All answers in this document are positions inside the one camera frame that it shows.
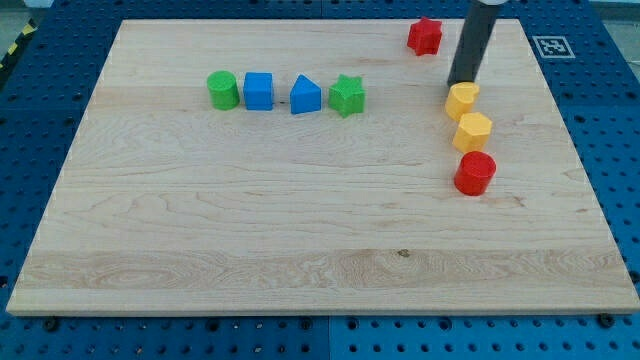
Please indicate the yellow hexagon block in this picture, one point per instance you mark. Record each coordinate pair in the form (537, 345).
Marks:
(473, 132)

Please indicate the yellow heart block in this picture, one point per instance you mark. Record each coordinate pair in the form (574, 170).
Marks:
(461, 99)

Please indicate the blue triangle block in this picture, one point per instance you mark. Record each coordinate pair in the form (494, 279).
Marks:
(305, 96)

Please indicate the green star block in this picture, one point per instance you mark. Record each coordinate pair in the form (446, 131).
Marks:
(347, 95)

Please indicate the blue cube block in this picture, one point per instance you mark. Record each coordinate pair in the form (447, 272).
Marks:
(258, 91)

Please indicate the green cylinder block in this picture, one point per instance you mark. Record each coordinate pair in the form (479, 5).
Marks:
(223, 90)

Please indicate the red cylinder block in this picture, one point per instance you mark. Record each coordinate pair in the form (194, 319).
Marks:
(474, 173)

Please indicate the wooden board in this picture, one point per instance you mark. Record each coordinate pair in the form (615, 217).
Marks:
(166, 206)

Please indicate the red star block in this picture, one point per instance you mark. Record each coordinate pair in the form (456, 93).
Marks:
(425, 36)

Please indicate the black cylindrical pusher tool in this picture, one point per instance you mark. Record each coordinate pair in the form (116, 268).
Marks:
(474, 37)

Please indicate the white fiducial marker tag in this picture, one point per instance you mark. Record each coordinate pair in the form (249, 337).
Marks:
(553, 47)

